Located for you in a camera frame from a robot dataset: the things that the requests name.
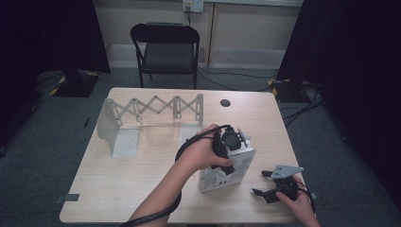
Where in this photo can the black stand base yellow tape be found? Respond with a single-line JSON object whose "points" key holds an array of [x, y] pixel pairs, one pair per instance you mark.
{"points": [[75, 84], [288, 91]]}

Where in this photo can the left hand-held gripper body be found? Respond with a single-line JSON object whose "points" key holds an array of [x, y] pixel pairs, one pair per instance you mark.
{"points": [[231, 140]]}

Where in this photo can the black curtain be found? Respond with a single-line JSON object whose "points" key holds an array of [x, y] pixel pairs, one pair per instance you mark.
{"points": [[47, 34], [356, 78]]}

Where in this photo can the small grey tape piece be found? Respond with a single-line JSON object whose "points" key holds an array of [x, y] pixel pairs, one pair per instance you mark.
{"points": [[314, 196]]}

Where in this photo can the white book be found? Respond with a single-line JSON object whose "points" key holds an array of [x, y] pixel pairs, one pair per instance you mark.
{"points": [[233, 179]]}

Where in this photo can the person's left hand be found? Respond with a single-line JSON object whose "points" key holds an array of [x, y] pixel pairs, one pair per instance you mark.
{"points": [[198, 154]]}

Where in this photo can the large grey tape piece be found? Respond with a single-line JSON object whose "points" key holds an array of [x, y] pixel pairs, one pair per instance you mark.
{"points": [[67, 198]]}

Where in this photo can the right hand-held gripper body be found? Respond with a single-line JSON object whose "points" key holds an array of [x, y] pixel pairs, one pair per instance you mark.
{"points": [[285, 186]]}

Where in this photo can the black folding chair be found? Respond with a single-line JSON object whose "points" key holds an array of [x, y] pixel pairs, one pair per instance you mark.
{"points": [[168, 56]]}

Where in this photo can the black round table grommet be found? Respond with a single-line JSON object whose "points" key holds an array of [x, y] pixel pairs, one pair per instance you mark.
{"points": [[225, 103]]}

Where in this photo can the white wall socket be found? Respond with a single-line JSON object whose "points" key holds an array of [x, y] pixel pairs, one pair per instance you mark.
{"points": [[193, 5]]}

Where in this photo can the person's right hand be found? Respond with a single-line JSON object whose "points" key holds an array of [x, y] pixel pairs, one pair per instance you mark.
{"points": [[299, 205]]}

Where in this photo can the grey expandable metal book rack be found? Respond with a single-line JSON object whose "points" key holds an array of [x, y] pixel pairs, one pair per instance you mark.
{"points": [[126, 143]]}

